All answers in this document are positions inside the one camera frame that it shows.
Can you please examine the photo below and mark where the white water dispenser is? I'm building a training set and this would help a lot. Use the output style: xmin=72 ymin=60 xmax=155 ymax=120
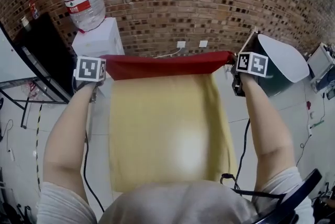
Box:
xmin=72 ymin=17 xmax=126 ymax=58

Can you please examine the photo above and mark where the person's grey shirt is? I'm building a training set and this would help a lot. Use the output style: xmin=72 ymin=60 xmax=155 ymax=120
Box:
xmin=36 ymin=166 xmax=314 ymax=224

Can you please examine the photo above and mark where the white vanity cabinet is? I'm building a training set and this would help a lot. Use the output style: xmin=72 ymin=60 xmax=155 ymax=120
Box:
xmin=306 ymin=43 xmax=335 ymax=93

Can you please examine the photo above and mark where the white wall cable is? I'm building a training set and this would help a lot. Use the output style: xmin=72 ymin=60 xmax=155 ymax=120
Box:
xmin=153 ymin=47 xmax=184 ymax=59

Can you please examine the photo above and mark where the black glass cabinet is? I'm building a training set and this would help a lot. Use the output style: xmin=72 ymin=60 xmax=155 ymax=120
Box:
xmin=14 ymin=12 xmax=75 ymax=103

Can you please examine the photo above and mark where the red cloth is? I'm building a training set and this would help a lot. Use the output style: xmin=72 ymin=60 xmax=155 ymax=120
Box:
xmin=99 ymin=51 xmax=235 ymax=81

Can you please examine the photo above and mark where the white pole floor stand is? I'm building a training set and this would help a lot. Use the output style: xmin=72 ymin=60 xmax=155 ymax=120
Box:
xmin=238 ymin=26 xmax=260 ymax=56

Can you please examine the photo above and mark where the person's left forearm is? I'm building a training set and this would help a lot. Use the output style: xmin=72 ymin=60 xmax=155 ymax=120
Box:
xmin=43 ymin=81 xmax=97 ymax=205

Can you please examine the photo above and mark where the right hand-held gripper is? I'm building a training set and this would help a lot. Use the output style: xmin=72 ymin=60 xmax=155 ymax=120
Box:
xmin=227 ymin=51 xmax=270 ymax=97

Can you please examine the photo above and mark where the light wooden table black base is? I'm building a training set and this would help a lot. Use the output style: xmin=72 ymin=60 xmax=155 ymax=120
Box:
xmin=108 ymin=73 xmax=239 ymax=192

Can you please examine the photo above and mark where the person's right forearm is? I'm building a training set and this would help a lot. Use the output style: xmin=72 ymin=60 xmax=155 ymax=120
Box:
xmin=239 ymin=72 xmax=296 ymax=192

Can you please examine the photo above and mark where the pile of empty plastic bottles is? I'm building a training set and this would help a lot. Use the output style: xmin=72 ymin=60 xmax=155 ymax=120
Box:
xmin=22 ymin=81 xmax=41 ymax=99

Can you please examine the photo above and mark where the red canister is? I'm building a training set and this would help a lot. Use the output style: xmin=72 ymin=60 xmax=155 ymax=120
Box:
xmin=28 ymin=0 xmax=40 ymax=20

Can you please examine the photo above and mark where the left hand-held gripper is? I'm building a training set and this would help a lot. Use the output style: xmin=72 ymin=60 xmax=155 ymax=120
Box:
xmin=72 ymin=55 xmax=107 ymax=104

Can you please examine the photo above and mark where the whiteboard on black wheeled stand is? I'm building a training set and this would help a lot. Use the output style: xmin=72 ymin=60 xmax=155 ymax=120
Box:
xmin=0 ymin=20 xmax=71 ymax=129

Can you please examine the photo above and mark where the dark green white-rimmed bathtub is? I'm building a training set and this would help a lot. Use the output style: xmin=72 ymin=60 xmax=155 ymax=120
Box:
xmin=245 ymin=33 xmax=310 ymax=98

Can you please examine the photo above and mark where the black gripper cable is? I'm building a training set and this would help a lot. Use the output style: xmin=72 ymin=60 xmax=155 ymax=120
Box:
xmin=219 ymin=118 xmax=251 ymax=196

